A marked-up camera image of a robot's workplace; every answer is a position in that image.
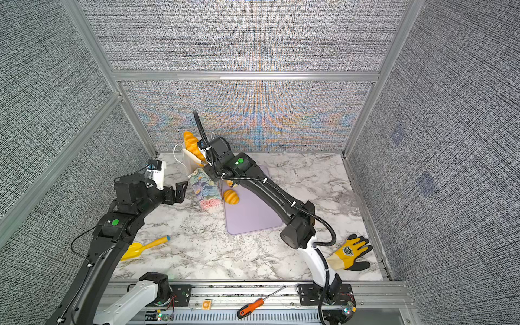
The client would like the floral paper gift bag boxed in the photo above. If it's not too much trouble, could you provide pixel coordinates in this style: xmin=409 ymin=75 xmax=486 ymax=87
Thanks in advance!
xmin=173 ymin=143 xmax=223 ymax=213

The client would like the small striped croissant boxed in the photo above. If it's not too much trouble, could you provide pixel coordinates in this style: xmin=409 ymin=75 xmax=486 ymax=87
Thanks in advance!
xmin=223 ymin=189 xmax=240 ymax=205

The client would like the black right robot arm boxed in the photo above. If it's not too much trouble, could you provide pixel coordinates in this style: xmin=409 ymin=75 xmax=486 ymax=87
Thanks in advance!
xmin=193 ymin=111 xmax=342 ymax=303

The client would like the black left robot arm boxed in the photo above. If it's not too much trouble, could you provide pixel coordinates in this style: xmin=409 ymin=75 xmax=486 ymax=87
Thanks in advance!
xmin=46 ymin=173 xmax=188 ymax=324

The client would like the lilac plastic tray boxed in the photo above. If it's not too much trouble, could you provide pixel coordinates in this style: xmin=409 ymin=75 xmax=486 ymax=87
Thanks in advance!
xmin=220 ymin=181 xmax=284 ymax=235

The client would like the yellow plastic scoop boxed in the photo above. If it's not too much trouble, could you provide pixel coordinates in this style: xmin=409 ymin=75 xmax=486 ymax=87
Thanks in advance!
xmin=121 ymin=236 xmax=170 ymax=261

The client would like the small orange tag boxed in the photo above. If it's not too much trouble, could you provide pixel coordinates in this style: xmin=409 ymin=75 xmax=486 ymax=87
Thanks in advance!
xmin=202 ymin=299 xmax=212 ymax=310

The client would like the yellow black work glove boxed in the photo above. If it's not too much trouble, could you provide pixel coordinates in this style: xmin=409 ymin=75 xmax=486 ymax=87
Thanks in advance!
xmin=326 ymin=234 xmax=373 ymax=272

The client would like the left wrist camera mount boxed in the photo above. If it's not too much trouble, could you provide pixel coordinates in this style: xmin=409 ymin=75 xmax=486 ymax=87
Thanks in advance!
xmin=144 ymin=159 xmax=167 ymax=190

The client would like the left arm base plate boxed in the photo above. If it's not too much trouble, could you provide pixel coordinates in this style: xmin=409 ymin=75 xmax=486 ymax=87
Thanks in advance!
xmin=162 ymin=284 xmax=192 ymax=308

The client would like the orange handled screwdriver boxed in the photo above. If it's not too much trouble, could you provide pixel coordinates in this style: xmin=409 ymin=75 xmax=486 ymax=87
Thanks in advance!
xmin=236 ymin=286 xmax=286 ymax=319

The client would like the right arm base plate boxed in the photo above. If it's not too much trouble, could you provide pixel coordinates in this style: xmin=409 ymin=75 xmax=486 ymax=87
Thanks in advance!
xmin=296 ymin=283 xmax=357 ymax=307

